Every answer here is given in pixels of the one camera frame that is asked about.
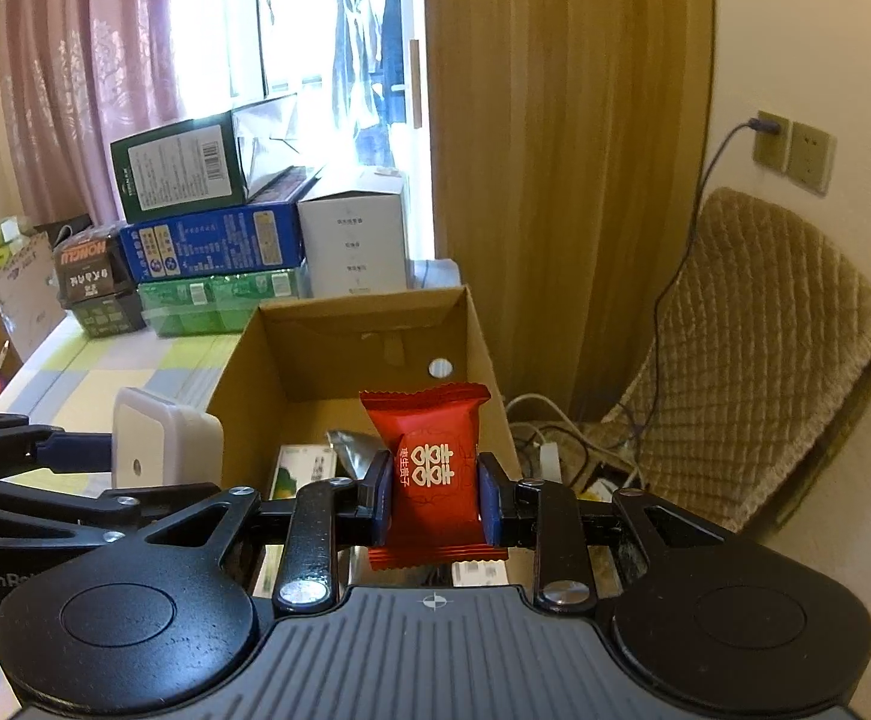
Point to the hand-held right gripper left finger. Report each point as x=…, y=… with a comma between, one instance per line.
x=384, y=495

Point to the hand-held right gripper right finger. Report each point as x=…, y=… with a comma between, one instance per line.
x=489, y=499

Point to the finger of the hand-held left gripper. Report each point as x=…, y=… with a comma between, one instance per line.
x=75, y=451
x=30, y=502

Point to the silver foil bag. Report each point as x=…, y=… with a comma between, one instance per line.
x=353, y=450

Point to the white medicine box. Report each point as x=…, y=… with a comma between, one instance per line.
x=480, y=574

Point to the white plug adapter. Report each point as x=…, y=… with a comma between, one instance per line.
x=157, y=435

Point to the red candy packet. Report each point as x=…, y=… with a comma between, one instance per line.
x=435, y=427

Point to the green medicine box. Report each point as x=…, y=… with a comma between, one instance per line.
x=300, y=472

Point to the checkered cloth desktop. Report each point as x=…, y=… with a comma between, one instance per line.
x=67, y=382

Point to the white power strip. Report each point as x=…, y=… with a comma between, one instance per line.
x=548, y=461

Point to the dark Honglu food box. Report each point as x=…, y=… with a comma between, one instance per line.
x=97, y=277

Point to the green carton box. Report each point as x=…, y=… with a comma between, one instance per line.
x=217, y=304

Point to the green tissue pack bundle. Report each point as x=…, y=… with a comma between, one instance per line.
x=4, y=240

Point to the blue carton box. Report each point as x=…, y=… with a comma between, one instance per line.
x=210, y=244

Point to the white carton box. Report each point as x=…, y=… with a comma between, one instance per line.
x=353, y=240

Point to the teal carton box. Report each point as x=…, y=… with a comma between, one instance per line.
x=180, y=165

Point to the pink curtain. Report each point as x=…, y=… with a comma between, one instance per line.
x=67, y=90

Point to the hanging dark clothes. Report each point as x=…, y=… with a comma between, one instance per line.
x=360, y=37

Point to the window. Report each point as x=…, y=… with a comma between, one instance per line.
x=292, y=15

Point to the wall socket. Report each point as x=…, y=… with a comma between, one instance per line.
x=769, y=154
x=810, y=157

